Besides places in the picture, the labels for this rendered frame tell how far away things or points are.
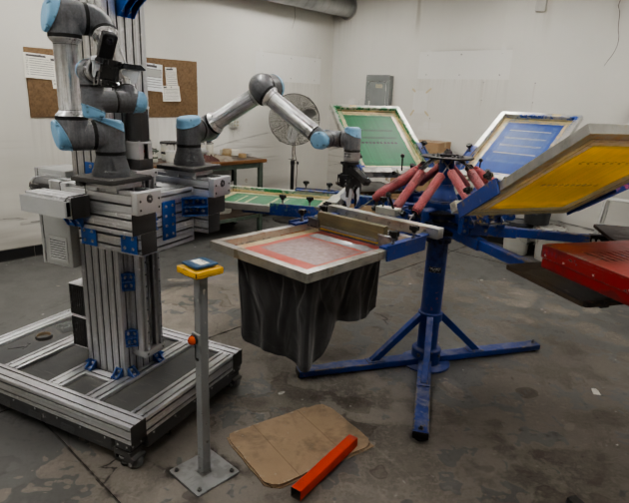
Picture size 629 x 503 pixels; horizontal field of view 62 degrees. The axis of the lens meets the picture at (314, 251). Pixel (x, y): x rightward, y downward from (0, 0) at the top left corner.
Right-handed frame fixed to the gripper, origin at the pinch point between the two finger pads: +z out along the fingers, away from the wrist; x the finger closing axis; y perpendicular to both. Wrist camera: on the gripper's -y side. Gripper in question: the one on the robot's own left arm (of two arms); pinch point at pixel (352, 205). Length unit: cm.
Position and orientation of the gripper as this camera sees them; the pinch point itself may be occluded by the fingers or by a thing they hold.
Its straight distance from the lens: 248.8
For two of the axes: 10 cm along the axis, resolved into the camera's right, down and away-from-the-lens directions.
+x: -6.8, 1.8, -7.1
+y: -7.3, -2.1, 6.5
